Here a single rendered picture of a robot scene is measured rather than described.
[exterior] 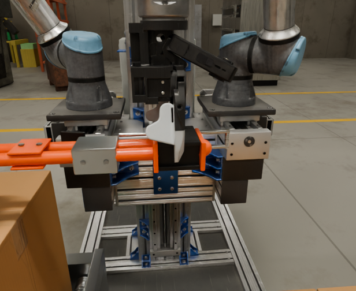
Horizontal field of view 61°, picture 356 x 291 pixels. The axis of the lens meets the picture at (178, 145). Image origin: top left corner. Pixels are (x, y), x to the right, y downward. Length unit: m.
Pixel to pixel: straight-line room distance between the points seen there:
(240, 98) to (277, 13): 0.27
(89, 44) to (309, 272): 1.63
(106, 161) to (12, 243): 0.23
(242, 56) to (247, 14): 5.79
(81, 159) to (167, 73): 0.19
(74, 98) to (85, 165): 0.52
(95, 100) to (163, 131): 0.56
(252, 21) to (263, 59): 5.85
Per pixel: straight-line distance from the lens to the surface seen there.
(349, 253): 2.20
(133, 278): 1.52
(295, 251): 2.08
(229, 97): 1.01
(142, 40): 0.46
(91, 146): 0.50
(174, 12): 0.45
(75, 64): 0.99
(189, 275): 1.52
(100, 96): 1.01
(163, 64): 0.47
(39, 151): 0.51
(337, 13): 13.94
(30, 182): 0.74
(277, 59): 0.95
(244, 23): 6.76
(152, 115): 0.55
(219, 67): 0.47
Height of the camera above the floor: 1.29
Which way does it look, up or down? 22 degrees down
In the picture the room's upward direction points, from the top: straight up
